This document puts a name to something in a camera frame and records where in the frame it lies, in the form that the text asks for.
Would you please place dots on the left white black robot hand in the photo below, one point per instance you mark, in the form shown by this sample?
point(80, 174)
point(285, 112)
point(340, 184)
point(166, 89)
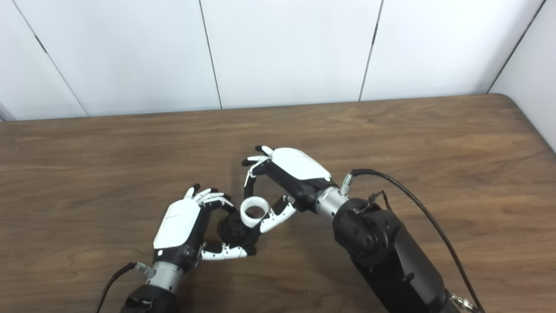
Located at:
point(178, 226)

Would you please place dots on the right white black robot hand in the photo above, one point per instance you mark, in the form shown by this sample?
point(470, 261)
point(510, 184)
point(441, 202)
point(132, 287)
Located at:
point(299, 167)

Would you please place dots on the round black plastic part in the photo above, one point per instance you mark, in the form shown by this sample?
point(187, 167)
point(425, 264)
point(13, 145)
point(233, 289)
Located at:
point(234, 232)

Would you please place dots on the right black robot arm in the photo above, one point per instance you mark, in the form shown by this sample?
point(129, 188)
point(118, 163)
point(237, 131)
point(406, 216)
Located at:
point(382, 252)

